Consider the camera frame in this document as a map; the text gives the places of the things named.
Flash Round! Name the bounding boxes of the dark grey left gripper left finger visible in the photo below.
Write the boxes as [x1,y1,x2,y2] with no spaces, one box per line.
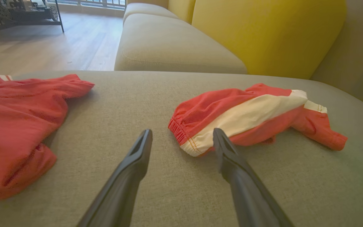
[77,129,153,227]

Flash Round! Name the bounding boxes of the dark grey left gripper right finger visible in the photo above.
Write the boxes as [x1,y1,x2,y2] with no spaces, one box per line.
[212,128,295,227]

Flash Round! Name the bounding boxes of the red shorts with cream stripe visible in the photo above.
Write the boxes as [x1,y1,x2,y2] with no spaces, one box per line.
[168,83,348,157]

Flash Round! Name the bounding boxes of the red jersey with white trim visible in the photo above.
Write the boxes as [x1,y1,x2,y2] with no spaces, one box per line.
[0,73,95,201]

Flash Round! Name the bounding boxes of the grey sofa chaise cushion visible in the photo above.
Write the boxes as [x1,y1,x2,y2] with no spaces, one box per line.
[0,70,363,227]

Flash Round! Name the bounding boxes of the large grey sofa seat cushion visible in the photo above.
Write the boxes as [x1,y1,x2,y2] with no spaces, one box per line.
[114,13,247,75]

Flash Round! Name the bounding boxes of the large yellow sofa back cushion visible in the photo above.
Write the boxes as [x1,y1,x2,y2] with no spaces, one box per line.
[192,0,347,80]

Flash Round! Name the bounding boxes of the small grey sofa seat cushion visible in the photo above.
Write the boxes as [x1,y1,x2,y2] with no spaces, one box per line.
[123,3,180,25]

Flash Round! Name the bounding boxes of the dark balcony railing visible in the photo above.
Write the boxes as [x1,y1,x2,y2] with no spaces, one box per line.
[48,0,127,9]

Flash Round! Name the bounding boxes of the small yellow sofa back cushion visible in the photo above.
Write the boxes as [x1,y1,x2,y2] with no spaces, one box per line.
[168,0,196,24]

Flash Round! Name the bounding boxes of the black toy vehicle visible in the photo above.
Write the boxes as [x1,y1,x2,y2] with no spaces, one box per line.
[0,0,59,19]

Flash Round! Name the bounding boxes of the black frame coffee table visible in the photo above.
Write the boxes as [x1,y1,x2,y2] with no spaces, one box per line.
[0,0,65,44]

